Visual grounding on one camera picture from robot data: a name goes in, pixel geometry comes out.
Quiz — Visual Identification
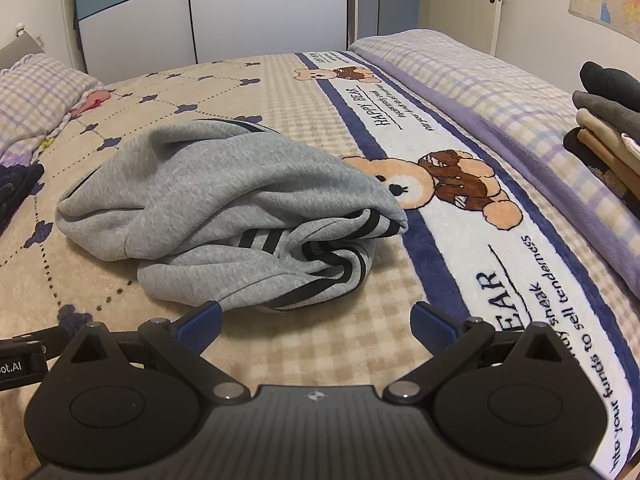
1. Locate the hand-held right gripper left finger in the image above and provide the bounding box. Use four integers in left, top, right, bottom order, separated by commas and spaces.
65, 301, 251, 405

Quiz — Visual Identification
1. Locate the printed bear blanket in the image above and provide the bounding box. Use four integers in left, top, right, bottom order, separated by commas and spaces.
0, 50, 640, 480

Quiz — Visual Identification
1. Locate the pink cloth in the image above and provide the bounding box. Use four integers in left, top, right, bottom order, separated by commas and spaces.
72, 89, 113, 116

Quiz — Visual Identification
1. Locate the blue-grey door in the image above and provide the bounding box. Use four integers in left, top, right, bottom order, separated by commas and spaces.
357, 0, 431, 48

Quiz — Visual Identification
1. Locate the white and teal wardrobe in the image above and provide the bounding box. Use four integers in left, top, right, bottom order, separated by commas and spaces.
72, 0, 358, 83

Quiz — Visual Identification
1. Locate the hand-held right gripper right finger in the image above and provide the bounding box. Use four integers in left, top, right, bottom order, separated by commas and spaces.
384, 301, 563, 405

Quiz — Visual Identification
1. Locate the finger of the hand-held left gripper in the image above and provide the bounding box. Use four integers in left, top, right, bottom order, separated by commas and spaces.
11, 326, 68, 346

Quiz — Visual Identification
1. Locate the grey black-striped garment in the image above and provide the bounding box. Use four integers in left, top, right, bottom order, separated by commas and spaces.
55, 119, 408, 312

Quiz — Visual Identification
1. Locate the white door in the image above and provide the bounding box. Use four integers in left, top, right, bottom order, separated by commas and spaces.
427, 0, 506, 58

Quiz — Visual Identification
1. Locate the grey headboard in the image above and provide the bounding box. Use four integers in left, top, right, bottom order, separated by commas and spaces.
0, 35, 46, 73

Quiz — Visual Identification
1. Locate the purple plaid quilt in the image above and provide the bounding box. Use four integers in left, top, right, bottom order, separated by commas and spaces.
347, 27, 640, 288

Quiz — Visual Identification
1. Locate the dark navy clothing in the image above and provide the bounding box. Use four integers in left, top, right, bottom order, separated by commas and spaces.
0, 162, 46, 236

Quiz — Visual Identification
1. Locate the purple plaid pillow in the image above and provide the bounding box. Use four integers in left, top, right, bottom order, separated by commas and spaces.
0, 54, 106, 161

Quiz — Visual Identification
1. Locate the stack of folded clothes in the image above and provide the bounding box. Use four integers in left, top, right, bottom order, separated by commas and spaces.
562, 61, 640, 203

